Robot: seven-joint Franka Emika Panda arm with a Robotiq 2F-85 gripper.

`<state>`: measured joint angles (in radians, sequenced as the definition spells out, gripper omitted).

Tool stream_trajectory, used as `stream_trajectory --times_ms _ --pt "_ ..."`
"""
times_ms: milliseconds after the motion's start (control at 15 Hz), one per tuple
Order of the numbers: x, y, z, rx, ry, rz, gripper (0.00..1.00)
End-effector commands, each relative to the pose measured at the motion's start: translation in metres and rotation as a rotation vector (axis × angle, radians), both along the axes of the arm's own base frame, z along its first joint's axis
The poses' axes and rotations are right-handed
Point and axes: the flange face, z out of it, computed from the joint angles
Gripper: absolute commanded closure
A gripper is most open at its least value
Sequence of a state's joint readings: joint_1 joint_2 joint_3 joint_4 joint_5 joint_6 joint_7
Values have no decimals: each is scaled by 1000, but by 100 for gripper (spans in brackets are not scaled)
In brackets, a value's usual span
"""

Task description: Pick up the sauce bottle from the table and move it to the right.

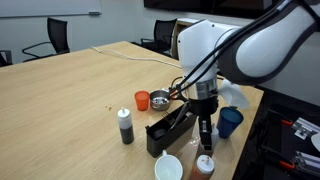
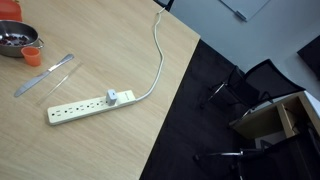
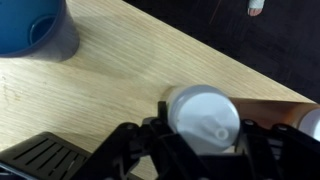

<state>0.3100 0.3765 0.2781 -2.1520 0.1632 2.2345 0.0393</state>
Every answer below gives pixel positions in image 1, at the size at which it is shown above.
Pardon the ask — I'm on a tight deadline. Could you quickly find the metal utensil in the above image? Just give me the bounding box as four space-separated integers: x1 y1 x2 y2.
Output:
168 101 191 133

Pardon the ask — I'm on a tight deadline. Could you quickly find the black clamp orange tip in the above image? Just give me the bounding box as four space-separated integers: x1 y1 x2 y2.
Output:
271 111 294 128
263 146 296 169

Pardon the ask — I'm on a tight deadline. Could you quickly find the black wall screen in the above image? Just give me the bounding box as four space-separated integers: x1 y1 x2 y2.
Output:
143 0 281 20

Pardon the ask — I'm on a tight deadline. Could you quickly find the white power cord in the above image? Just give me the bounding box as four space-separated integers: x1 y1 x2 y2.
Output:
90 45 184 70

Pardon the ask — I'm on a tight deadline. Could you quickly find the black mesh office chair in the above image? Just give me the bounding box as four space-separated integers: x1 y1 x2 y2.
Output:
131 18 178 58

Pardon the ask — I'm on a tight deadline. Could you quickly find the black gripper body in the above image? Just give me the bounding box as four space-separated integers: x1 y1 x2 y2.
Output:
189 98 219 118

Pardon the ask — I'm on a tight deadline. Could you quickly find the whiteboard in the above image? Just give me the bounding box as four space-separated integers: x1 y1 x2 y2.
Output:
0 0 103 18

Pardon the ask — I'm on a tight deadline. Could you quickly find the aluminium bracket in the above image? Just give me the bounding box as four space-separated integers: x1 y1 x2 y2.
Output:
291 116 320 141
293 150 320 174

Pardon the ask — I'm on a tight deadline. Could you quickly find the large orange plastic cup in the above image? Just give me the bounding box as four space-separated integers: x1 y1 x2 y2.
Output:
134 90 151 112

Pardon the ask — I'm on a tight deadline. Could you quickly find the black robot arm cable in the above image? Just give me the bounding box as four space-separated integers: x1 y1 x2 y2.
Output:
168 0 320 101

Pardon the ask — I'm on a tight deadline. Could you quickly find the white cup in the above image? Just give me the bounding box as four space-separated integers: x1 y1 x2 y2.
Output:
153 149 184 180

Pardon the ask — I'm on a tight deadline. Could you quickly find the black fork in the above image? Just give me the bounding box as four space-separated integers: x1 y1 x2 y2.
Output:
161 111 173 123

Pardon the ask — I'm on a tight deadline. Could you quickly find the orange sauce bottle white cap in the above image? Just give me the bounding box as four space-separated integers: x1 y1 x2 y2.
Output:
189 154 216 180

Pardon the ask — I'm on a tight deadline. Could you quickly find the blue plastic cup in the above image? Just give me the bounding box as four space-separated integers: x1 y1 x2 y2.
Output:
216 105 245 140

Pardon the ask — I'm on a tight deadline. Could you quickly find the white disc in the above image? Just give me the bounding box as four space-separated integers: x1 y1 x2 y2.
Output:
310 132 320 153

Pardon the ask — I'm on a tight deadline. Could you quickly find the black plastic tray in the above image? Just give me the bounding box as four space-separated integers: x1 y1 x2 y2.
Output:
145 103 198 159

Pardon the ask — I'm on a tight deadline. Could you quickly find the metal bowl with handle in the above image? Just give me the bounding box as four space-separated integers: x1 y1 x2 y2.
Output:
149 89 173 112

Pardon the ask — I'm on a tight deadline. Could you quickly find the dark sauce bottle white cap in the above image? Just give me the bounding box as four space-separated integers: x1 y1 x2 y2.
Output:
117 106 135 145

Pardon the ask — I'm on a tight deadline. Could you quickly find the clear sauce bottle white cap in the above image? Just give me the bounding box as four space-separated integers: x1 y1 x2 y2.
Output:
194 123 221 158

